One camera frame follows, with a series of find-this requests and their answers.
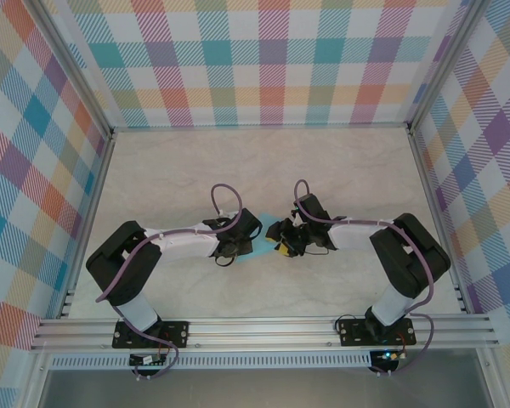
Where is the light blue paper sheet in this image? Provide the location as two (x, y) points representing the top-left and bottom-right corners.
(236, 211), (282, 265)

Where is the steel sheet shelf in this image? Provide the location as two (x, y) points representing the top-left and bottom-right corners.
(37, 368), (494, 408)

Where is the small black controller board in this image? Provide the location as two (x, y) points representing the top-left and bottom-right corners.
(129, 354), (169, 367)

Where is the small controller board blue light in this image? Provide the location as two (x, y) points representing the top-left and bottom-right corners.
(371, 348), (409, 363)

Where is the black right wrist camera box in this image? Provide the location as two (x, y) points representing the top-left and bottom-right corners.
(295, 193), (332, 224)

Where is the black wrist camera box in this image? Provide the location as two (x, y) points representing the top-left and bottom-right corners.
(295, 193), (332, 224)
(233, 207), (265, 240)

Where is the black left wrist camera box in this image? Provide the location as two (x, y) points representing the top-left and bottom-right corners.
(233, 207), (265, 240)

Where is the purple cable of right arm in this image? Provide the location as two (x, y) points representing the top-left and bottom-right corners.
(292, 178), (435, 377)

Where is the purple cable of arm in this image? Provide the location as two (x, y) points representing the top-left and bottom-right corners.
(292, 178), (435, 377)
(95, 183), (246, 381)

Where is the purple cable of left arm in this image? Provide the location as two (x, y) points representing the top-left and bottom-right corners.
(95, 183), (246, 381)

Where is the aluminium mounting rail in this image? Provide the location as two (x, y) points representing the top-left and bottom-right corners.
(28, 313), (502, 353)

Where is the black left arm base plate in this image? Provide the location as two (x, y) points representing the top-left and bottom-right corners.
(112, 320), (191, 349)

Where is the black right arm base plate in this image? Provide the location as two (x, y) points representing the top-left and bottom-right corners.
(337, 316), (417, 348)

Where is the perforated metal cable tray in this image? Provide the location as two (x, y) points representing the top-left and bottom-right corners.
(49, 354), (377, 371)

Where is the aluminium rear floor rail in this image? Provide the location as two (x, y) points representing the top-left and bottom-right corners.
(110, 122), (413, 131)

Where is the aluminium side floor rail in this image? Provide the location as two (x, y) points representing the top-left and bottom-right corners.
(58, 129), (116, 320)
(406, 127), (471, 315)

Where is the aluminium frame post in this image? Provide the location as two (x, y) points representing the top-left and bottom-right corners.
(405, 0), (490, 135)
(32, 0), (116, 141)

